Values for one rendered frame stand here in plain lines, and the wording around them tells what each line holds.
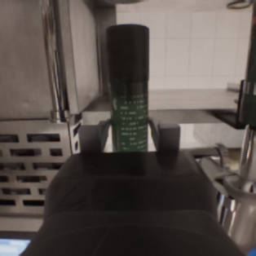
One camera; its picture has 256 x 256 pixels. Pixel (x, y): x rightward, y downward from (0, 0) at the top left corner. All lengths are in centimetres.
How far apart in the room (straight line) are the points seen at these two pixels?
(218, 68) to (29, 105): 167
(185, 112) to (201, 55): 150
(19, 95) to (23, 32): 7
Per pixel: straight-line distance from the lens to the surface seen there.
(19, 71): 24
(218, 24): 181
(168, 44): 167
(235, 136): 36
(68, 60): 20
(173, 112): 25
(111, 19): 44
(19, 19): 24
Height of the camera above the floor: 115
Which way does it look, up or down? 17 degrees up
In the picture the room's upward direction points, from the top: 178 degrees clockwise
